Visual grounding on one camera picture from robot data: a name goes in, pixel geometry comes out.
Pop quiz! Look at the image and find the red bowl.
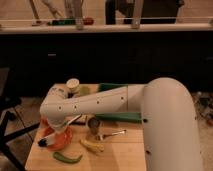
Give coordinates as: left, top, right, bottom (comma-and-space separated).
43, 127, 73, 151

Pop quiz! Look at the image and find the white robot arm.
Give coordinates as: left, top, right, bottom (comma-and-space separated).
40, 77, 204, 171

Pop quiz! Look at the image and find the green chili pepper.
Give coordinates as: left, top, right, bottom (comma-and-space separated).
53, 152, 82, 164

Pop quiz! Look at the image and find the black bristle brush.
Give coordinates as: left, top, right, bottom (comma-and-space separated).
38, 115, 80, 150

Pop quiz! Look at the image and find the green object on shelf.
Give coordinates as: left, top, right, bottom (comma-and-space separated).
51, 19, 75, 26

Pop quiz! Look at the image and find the red object on shelf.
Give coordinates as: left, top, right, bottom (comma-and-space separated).
83, 17, 94, 25

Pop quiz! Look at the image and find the yellow green sponge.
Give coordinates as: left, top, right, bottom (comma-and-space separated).
79, 86, 90, 96

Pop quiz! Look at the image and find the metal fork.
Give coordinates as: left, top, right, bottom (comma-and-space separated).
96, 130, 127, 141

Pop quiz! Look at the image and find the metal measuring cup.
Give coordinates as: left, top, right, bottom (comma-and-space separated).
88, 117, 100, 135

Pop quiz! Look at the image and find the green plastic tray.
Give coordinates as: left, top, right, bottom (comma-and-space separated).
97, 83, 141, 123

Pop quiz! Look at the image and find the wooden block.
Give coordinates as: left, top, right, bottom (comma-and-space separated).
73, 115, 87, 125

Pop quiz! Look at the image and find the yellow corn cob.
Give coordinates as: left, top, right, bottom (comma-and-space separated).
80, 139, 104, 153

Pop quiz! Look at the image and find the white cup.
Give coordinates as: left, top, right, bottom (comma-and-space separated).
66, 78, 80, 95

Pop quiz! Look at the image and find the black chair base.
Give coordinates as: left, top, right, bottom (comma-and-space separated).
0, 96, 41, 171

